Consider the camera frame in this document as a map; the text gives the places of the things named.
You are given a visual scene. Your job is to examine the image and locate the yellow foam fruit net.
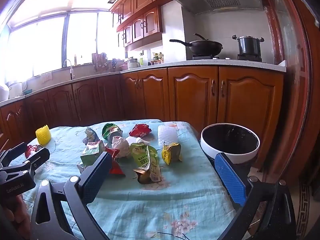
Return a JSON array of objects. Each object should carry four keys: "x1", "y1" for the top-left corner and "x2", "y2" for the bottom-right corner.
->
[{"x1": 35, "y1": 124, "x2": 52, "y2": 146}]

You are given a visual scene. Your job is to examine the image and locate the steel cooking pot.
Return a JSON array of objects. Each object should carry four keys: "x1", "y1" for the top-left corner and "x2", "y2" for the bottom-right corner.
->
[{"x1": 232, "y1": 34, "x2": 265, "y2": 57}]

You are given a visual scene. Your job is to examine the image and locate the white tissue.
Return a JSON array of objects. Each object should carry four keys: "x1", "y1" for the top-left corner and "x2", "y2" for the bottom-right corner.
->
[{"x1": 111, "y1": 135, "x2": 132, "y2": 158}]

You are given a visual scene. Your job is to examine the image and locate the white countertop appliance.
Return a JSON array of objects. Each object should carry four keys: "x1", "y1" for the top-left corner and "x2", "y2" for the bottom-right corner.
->
[{"x1": 0, "y1": 82, "x2": 24, "y2": 100}]

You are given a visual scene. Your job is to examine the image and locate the gas stove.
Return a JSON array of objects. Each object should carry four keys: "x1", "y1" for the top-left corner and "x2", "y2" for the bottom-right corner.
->
[{"x1": 192, "y1": 54, "x2": 263, "y2": 62}]

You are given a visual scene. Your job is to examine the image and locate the white paper scrap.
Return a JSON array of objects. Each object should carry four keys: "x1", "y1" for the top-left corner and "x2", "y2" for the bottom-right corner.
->
[{"x1": 125, "y1": 136, "x2": 150, "y2": 146}]

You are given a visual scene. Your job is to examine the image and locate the green and gold snack bag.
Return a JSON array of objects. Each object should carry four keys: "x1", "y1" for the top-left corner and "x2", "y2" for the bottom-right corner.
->
[{"x1": 129, "y1": 142, "x2": 162, "y2": 185}]

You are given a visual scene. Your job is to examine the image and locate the kitchen window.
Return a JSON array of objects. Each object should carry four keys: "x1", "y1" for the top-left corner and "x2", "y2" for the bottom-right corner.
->
[{"x1": 0, "y1": 10, "x2": 125, "y2": 85}]

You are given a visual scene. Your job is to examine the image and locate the person's left hand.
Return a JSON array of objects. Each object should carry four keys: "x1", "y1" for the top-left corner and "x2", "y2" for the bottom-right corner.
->
[{"x1": 5, "y1": 195, "x2": 31, "y2": 240}]

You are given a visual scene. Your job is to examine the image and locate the green round wrapper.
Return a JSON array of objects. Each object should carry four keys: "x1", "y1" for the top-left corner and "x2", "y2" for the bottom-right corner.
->
[{"x1": 102, "y1": 122, "x2": 123, "y2": 142}]

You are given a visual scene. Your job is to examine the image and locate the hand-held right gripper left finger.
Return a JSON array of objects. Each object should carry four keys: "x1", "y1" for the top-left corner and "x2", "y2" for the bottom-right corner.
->
[{"x1": 29, "y1": 151, "x2": 113, "y2": 240}]

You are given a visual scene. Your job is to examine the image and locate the light blue floral tablecloth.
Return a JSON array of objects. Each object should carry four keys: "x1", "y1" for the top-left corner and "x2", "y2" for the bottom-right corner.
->
[{"x1": 7, "y1": 120, "x2": 237, "y2": 240}]

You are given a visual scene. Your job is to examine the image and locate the seasoning jar set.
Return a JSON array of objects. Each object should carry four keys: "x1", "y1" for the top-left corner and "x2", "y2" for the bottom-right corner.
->
[{"x1": 150, "y1": 52, "x2": 165, "y2": 65}]

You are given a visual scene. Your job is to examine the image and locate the chrome kitchen faucet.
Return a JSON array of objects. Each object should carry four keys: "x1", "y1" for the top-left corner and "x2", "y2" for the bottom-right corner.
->
[{"x1": 63, "y1": 59, "x2": 75, "y2": 80}]

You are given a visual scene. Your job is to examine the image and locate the black bin with white rim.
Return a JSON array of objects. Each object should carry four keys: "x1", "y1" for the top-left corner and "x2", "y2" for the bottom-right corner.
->
[{"x1": 200, "y1": 123, "x2": 260, "y2": 178}]

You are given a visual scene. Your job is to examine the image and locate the wooden cabinets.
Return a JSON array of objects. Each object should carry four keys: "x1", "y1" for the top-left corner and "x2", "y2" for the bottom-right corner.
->
[
  {"x1": 0, "y1": 65, "x2": 284, "y2": 153},
  {"x1": 110, "y1": 0, "x2": 190, "y2": 52}
]

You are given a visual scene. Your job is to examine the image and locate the wooden upper cabinets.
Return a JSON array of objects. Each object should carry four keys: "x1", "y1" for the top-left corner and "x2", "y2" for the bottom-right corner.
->
[{"x1": 110, "y1": 0, "x2": 190, "y2": 52}]

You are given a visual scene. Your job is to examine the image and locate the white foam fruit net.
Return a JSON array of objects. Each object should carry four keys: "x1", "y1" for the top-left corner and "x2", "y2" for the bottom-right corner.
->
[{"x1": 157, "y1": 124, "x2": 178, "y2": 146}]

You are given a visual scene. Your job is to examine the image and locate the red wrapper with white label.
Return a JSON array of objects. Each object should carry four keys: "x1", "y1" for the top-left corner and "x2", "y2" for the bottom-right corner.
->
[{"x1": 129, "y1": 124, "x2": 152, "y2": 138}]

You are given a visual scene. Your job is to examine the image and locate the utensil rack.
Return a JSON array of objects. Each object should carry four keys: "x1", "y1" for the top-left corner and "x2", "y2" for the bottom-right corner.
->
[{"x1": 91, "y1": 52, "x2": 110, "y2": 72}]

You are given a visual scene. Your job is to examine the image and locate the wooden sliding door frame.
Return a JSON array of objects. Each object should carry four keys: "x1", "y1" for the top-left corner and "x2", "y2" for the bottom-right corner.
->
[{"x1": 260, "y1": 0, "x2": 320, "y2": 185}]

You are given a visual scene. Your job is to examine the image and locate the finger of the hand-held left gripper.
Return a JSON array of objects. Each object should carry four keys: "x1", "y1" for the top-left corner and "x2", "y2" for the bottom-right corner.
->
[
  {"x1": 7, "y1": 147, "x2": 50, "y2": 178},
  {"x1": 0, "y1": 142, "x2": 28, "y2": 167}
]

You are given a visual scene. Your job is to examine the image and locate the black wok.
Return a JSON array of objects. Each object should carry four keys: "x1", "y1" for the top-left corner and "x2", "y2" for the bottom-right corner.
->
[{"x1": 169, "y1": 33, "x2": 223, "y2": 56}]

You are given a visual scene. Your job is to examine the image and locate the small red wrapper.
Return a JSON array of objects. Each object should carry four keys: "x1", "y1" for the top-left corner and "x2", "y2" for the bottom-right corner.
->
[{"x1": 24, "y1": 144, "x2": 42, "y2": 158}]

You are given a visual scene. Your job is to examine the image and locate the crumpled silver wrapper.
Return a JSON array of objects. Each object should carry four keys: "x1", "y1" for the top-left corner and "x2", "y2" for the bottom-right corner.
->
[{"x1": 82, "y1": 127, "x2": 100, "y2": 145}]

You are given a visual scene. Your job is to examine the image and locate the white kettle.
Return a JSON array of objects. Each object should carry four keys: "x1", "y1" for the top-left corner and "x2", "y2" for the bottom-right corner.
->
[{"x1": 127, "y1": 57, "x2": 140, "y2": 70}]

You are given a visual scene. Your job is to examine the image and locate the green and white packet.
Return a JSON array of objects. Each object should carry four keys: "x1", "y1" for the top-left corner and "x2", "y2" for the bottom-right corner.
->
[{"x1": 76, "y1": 140, "x2": 107, "y2": 173}]

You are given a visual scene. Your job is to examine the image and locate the wooden lower cabinets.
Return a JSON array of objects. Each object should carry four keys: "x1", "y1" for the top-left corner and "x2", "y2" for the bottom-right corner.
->
[{"x1": 0, "y1": 65, "x2": 284, "y2": 153}]

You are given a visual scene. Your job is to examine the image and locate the yellow wrapper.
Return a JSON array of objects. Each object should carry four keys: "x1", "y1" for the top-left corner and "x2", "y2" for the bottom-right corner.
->
[{"x1": 161, "y1": 142, "x2": 183, "y2": 165}]

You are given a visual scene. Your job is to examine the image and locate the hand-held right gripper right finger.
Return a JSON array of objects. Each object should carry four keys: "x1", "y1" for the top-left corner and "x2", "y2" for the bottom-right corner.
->
[{"x1": 214, "y1": 152, "x2": 298, "y2": 240}]

